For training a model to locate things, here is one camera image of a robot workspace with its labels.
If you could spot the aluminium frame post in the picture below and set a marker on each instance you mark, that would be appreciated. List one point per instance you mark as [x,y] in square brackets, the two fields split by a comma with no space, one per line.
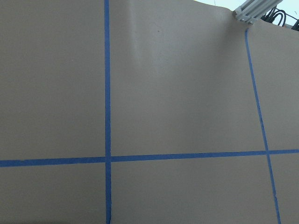
[252,10]

